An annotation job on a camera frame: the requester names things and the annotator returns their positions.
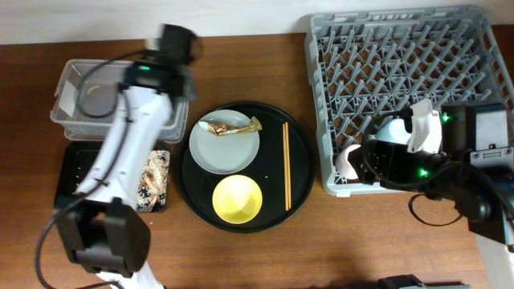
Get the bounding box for round black tray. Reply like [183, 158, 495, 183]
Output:
[175, 101, 316, 234]

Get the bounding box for food scraps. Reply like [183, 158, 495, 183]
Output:
[137, 150, 170, 213]

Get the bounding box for grey plate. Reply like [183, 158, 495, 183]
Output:
[189, 109, 259, 174]

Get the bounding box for black rectangular tray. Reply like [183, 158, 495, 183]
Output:
[55, 141, 172, 198]

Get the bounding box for grey dishwasher rack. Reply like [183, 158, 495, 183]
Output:
[304, 6, 513, 197]

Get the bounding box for gold snack wrapper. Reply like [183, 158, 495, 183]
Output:
[198, 116, 263, 136]

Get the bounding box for blue cup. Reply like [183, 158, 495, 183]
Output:
[375, 118, 411, 145]

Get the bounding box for pink cup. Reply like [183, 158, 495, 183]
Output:
[335, 144, 361, 180]

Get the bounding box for yellow bowl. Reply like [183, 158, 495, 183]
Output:
[212, 175, 263, 225]

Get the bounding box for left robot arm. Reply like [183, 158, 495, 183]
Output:
[40, 24, 202, 288]

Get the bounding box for clear plastic bin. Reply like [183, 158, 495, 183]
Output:
[50, 59, 190, 144]

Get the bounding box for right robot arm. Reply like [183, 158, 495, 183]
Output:
[338, 100, 513, 288]

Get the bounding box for left wooden chopstick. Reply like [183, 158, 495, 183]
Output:
[283, 123, 289, 212]

